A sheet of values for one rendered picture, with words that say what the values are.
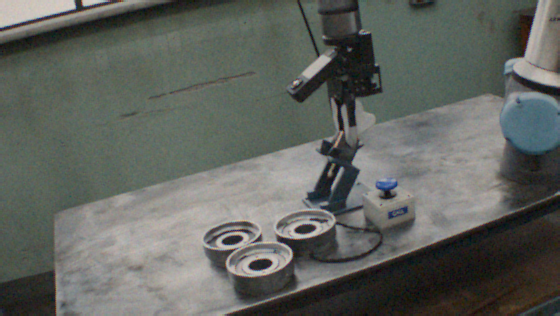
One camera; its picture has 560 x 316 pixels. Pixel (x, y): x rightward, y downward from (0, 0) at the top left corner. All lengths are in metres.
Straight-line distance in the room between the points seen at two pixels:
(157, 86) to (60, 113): 0.42
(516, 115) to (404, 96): 1.98
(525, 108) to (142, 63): 1.82
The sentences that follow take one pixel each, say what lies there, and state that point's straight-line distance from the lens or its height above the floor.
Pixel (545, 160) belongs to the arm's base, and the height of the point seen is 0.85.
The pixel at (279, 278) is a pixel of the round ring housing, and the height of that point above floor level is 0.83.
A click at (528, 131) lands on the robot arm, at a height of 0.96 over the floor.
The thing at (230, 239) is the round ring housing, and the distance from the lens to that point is 1.11.
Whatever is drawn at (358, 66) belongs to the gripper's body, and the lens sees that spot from 1.15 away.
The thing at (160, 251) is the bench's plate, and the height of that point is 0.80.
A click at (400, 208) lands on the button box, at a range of 1.11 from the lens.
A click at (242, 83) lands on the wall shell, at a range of 2.67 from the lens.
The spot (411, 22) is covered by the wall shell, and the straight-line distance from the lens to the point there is 2.97.
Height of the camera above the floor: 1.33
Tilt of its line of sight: 20 degrees down
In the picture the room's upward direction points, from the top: 10 degrees counter-clockwise
